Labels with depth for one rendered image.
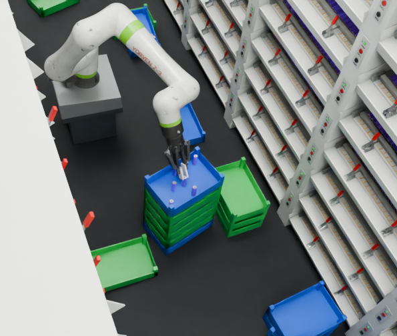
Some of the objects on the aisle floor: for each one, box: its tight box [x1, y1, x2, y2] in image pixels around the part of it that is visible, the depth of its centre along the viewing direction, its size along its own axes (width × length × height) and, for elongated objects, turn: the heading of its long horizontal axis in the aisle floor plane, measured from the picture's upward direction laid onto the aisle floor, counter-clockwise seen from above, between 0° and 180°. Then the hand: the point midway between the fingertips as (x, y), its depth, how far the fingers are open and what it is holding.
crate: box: [143, 219, 214, 256], centre depth 264 cm, size 30×20×8 cm
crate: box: [180, 103, 206, 147], centre depth 301 cm, size 30×20×8 cm
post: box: [277, 0, 397, 227], centre depth 207 cm, size 20×9×175 cm, turn 109°
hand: (182, 171), depth 228 cm, fingers closed, pressing on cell
